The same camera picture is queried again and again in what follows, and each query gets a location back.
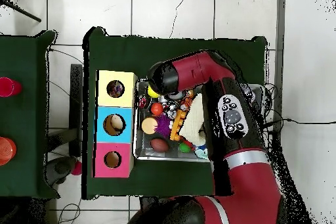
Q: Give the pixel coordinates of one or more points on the dark green side table cloth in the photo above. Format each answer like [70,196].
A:
[23,50]

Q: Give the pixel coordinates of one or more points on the wooden box with three holes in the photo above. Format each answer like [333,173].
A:
[126,134]

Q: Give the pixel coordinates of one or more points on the pink round object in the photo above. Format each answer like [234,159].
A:
[8,86]

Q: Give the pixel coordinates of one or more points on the large yellow ball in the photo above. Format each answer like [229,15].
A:
[152,93]

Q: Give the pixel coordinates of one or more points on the colourful patterned paper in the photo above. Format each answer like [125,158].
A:
[115,89]

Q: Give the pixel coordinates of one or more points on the red orange ball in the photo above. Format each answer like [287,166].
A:
[157,109]

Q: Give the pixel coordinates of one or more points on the orange red round object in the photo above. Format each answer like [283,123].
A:
[6,150]

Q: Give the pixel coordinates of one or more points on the cream knitted cloth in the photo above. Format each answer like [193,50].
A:
[194,121]

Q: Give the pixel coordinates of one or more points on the shallow clear mesh bin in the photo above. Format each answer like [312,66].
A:
[147,153]

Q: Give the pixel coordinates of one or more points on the black upright panel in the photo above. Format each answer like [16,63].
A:
[76,90]

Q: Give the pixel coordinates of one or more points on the black slanted rod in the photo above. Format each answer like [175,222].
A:
[23,12]

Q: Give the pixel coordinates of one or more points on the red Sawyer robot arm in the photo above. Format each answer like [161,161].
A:
[252,187]

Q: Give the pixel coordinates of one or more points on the purple spiky ball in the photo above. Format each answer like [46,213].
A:
[162,126]

